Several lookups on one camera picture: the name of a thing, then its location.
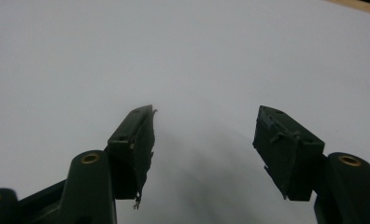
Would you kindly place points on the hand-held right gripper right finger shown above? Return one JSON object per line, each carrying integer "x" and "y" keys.
{"x": 286, "y": 149}

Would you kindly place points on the white table sheet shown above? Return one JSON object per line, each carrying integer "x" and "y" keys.
{"x": 205, "y": 46}

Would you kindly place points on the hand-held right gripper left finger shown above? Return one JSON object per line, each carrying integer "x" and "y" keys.
{"x": 133, "y": 149}

